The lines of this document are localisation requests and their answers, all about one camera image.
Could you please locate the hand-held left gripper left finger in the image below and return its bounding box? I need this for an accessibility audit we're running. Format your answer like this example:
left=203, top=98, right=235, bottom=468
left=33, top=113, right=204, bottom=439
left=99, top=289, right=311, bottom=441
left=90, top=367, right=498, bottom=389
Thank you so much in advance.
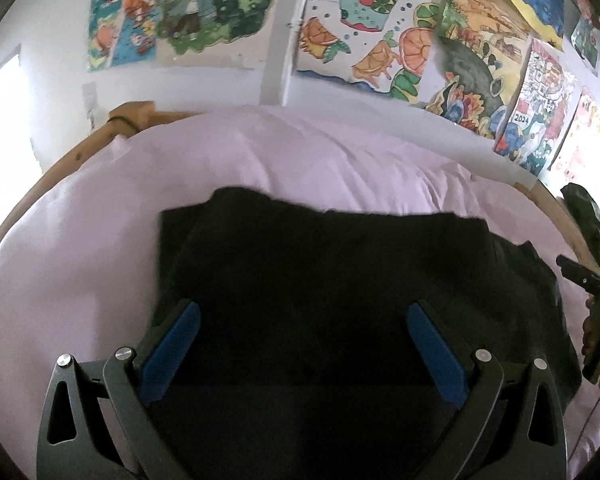
left=36, top=299, right=202, bottom=480

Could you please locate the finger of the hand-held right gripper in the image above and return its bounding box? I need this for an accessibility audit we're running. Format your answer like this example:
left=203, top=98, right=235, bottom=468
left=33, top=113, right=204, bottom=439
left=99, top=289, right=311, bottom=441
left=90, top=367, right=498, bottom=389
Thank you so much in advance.
left=556, top=254, right=600, bottom=295

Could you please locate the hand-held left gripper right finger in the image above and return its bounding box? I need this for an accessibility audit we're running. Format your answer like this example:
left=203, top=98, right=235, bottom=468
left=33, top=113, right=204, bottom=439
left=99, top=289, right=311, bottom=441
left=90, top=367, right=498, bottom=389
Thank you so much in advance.
left=405, top=301, right=569, bottom=480

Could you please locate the black jacket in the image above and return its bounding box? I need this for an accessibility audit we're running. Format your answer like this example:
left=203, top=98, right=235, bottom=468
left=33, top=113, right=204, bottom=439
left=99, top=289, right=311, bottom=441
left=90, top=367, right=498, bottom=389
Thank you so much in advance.
left=147, top=187, right=583, bottom=480

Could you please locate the person's right hand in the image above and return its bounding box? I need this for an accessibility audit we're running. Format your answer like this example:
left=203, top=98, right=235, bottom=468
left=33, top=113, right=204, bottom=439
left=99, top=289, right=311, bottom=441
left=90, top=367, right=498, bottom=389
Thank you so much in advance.
left=581, top=299, right=600, bottom=358

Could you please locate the dark green patterned cloth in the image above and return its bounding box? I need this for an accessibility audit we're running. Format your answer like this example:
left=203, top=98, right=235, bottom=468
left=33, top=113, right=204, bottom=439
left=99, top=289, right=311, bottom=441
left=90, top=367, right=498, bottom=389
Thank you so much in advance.
left=560, top=182, right=600, bottom=281

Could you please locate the pink bed sheet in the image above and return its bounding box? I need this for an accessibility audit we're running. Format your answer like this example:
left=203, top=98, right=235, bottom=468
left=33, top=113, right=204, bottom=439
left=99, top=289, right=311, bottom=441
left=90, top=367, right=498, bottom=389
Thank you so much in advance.
left=0, top=105, right=600, bottom=480

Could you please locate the pink pale wall poster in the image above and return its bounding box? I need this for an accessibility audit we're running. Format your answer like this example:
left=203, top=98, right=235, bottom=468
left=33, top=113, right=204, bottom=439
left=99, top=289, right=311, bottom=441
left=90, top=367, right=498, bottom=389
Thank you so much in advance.
left=549, top=86, right=600, bottom=187

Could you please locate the colourful building wall poster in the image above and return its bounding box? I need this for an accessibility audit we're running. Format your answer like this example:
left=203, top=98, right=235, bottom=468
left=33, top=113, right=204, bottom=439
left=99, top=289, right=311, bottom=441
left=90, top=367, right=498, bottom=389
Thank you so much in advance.
left=492, top=36, right=579, bottom=177

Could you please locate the wooden bed frame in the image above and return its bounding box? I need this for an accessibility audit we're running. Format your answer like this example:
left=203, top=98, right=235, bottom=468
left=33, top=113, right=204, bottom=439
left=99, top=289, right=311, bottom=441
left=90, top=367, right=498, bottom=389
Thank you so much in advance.
left=0, top=101, right=600, bottom=286

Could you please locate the dark fish wall poster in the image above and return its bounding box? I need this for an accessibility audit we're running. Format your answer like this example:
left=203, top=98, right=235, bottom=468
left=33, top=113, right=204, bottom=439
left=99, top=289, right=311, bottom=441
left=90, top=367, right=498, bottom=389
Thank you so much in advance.
left=424, top=0, right=535, bottom=141

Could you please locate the small green figure wall poster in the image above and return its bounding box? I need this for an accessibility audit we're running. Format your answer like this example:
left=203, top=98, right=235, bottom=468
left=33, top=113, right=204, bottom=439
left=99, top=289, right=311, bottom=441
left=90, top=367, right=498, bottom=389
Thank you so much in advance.
left=569, top=0, right=600, bottom=77

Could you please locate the blue and yellow wall poster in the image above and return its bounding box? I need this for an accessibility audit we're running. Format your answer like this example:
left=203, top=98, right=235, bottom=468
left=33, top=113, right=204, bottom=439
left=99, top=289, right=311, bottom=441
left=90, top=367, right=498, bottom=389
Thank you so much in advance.
left=506, top=0, right=567, bottom=52

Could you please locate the orange fruit wall poster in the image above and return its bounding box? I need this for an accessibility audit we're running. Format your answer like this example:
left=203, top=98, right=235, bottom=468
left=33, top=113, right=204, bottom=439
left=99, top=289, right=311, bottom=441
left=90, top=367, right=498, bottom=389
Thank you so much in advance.
left=293, top=0, right=449, bottom=107

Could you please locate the cartoon character wall poster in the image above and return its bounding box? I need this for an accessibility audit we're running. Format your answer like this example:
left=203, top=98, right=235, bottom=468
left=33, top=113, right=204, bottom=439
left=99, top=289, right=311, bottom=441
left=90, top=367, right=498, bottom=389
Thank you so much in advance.
left=87, top=0, right=284, bottom=74

